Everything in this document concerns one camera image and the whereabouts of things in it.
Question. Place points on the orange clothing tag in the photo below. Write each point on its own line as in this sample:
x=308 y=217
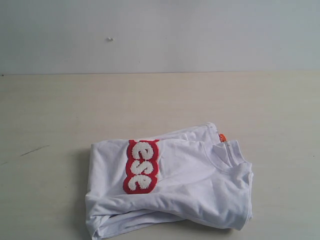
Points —
x=222 y=138

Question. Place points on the white t-shirt red lettering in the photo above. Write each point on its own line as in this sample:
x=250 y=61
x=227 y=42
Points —
x=182 y=175

